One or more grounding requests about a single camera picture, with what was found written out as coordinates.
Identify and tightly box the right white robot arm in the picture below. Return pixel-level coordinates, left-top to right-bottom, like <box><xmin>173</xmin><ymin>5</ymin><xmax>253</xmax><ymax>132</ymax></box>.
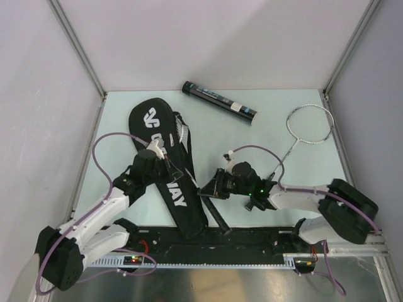
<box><xmin>199</xmin><ymin>162</ymin><xmax>378</xmax><ymax>252</ymax></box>

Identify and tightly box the left aluminium corner post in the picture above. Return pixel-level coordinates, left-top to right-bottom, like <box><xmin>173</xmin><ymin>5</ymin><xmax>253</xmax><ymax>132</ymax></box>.
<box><xmin>47</xmin><ymin>0</ymin><xmax>107</xmax><ymax>100</ymax></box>

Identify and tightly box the white badminton racket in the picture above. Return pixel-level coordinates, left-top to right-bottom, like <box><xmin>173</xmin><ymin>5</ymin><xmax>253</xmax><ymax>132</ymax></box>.
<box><xmin>281</xmin><ymin>104</ymin><xmax>334</xmax><ymax>164</ymax></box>
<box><xmin>174</xmin><ymin>111</ymin><xmax>232</xmax><ymax>235</ymax></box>

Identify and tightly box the black racket bag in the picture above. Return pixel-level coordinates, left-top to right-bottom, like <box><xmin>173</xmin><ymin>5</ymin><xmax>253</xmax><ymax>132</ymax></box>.
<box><xmin>128</xmin><ymin>98</ymin><xmax>208</xmax><ymax>239</ymax></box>

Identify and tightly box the white slotted cable duct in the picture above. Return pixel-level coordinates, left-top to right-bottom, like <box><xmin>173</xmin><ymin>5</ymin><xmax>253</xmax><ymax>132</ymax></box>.
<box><xmin>91</xmin><ymin>254</ymin><xmax>298</xmax><ymax>269</ymax></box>

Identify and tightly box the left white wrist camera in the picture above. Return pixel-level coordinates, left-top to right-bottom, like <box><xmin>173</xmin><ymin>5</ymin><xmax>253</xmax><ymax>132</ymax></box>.
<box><xmin>147</xmin><ymin>138</ymin><xmax>166</xmax><ymax>159</ymax></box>

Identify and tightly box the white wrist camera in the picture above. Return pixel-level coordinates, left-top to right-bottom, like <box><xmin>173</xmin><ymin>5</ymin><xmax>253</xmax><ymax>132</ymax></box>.
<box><xmin>147</xmin><ymin>138</ymin><xmax>166</xmax><ymax>159</ymax></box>
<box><xmin>223</xmin><ymin>150</ymin><xmax>236</xmax><ymax>173</ymax></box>

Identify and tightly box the aluminium corner post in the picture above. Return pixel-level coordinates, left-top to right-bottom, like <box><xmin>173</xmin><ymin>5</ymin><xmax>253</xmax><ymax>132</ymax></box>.
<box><xmin>322</xmin><ymin>0</ymin><xmax>383</xmax><ymax>97</ymax></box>
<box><xmin>47</xmin><ymin>0</ymin><xmax>107</xmax><ymax>100</ymax></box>

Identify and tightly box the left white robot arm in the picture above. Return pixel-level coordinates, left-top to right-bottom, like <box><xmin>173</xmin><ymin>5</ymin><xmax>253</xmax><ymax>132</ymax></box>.
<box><xmin>35</xmin><ymin>149</ymin><xmax>183</xmax><ymax>291</ymax></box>

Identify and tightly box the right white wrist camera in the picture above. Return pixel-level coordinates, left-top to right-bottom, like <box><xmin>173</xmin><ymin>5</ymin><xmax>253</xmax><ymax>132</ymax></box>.
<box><xmin>223</xmin><ymin>150</ymin><xmax>236</xmax><ymax>173</ymax></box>

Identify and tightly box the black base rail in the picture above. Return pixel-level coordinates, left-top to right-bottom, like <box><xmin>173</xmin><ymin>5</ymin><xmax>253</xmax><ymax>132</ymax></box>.
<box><xmin>125</xmin><ymin>226</ymin><xmax>323</xmax><ymax>266</ymax></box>

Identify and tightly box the right aluminium corner post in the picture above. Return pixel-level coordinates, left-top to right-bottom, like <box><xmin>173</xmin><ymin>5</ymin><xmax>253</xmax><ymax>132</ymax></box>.
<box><xmin>322</xmin><ymin>0</ymin><xmax>383</xmax><ymax>97</ymax></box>

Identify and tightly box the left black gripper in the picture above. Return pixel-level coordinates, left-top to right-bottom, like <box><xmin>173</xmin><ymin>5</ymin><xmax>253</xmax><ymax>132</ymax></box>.
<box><xmin>144</xmin><ymin>154</ymin><xmax>183</xmax><ymax>186</ymax></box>

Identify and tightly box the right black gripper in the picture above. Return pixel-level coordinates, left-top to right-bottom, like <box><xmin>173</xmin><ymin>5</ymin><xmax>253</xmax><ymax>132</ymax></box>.
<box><xmin>198</xmin><ymin>167</ymin><xmax>251</xmax><ymax>199</ymax></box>

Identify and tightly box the black shuttlecock tube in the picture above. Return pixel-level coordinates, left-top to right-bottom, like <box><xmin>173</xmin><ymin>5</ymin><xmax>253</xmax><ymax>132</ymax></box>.
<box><xmin>181</xmin><ymin>81</ymin><xmax>258</xmax><ymax>125</ymax></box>

